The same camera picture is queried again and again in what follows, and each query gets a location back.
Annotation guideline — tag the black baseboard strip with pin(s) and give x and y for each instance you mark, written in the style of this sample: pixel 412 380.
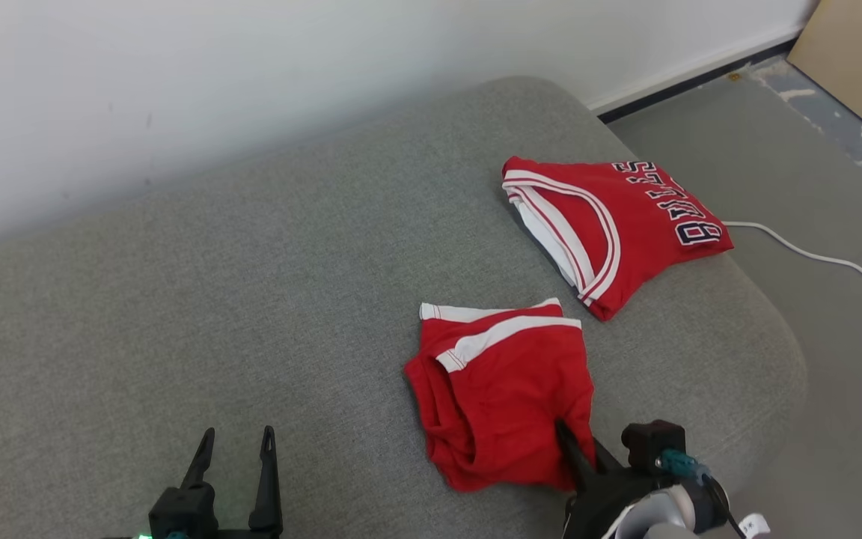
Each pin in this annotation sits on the black baseboard strip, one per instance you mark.
pixel 693 78

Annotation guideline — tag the red white basketball jersey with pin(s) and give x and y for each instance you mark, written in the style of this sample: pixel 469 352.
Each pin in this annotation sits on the red white basketball jersey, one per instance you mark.
pixel 640 217

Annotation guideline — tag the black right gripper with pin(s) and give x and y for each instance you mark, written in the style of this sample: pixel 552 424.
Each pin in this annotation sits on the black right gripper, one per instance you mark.
pixel 607 498

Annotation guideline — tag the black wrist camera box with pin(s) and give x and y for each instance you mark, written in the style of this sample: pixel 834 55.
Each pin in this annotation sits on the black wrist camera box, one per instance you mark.
pixel 652 445
pixel 180 513

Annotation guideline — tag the teal right camera connector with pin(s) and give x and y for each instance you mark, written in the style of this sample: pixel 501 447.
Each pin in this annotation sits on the teal right camera connector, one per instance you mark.
pixel 682 464

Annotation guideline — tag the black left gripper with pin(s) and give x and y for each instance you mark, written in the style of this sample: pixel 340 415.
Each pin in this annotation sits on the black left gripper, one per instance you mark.
pixel 248 534

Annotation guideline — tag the red white shorts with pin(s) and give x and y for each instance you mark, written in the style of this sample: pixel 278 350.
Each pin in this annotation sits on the red white shorts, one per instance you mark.
pixel 506 397

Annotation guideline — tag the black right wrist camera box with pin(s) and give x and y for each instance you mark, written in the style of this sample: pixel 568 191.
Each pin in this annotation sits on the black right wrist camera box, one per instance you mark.
pixel 652 445

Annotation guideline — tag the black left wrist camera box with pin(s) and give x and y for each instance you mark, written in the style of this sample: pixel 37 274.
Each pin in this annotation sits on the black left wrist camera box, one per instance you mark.
pixel 180 513

